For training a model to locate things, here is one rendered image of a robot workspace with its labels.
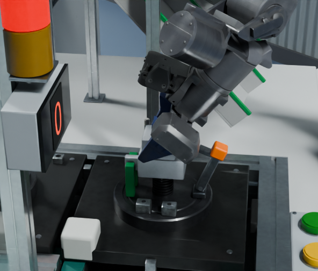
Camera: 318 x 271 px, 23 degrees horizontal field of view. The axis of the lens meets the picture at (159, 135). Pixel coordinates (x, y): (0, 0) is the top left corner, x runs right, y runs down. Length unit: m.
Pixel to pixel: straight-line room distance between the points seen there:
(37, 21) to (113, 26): 3.57
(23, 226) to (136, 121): 0.67
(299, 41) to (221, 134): 2.38
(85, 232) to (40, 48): 0.32
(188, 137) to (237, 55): 0.12
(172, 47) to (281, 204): 0.33
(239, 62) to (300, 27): 2.87
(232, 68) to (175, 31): 0.09
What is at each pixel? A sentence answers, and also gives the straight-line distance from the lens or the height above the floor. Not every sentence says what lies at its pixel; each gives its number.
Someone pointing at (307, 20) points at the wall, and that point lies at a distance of 3.80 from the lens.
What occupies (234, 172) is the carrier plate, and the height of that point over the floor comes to 0.97.
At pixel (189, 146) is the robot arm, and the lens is 0.96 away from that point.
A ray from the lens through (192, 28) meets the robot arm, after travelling 0.92.
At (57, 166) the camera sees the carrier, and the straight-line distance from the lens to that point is 1.21.
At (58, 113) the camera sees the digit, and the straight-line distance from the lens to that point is 0.86.
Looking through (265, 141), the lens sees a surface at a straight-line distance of 1.50.
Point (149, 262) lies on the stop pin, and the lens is 1.02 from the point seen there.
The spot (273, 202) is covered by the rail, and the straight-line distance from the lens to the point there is 1.16.
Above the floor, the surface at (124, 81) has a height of 0.86.
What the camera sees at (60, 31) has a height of 0.70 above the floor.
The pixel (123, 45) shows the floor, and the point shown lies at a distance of 4.11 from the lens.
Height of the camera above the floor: 1.60
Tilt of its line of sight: 30 degrees down
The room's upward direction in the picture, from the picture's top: straight up
